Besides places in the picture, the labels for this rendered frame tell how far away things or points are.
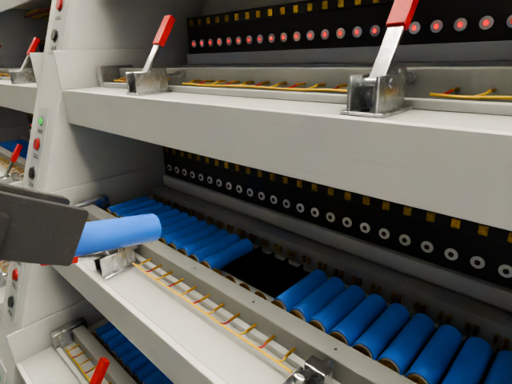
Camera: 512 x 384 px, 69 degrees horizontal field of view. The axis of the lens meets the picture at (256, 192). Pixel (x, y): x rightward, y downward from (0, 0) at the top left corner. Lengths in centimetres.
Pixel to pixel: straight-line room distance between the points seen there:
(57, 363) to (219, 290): 36
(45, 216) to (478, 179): 21
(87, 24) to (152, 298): 39
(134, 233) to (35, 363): 46
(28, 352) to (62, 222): 49
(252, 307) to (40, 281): 39
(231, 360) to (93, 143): 40
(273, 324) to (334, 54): 30
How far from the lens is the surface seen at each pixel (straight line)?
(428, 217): 36
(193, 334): 35
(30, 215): 20
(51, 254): 21
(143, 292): 41
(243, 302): 33
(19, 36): 131
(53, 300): 66
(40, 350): 69
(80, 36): 60
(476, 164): 20
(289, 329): 31
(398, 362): 30
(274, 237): 44
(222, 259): 41
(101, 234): 23
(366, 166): 23
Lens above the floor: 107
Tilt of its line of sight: 5 degrees down
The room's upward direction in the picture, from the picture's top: 12 degrees clockwise
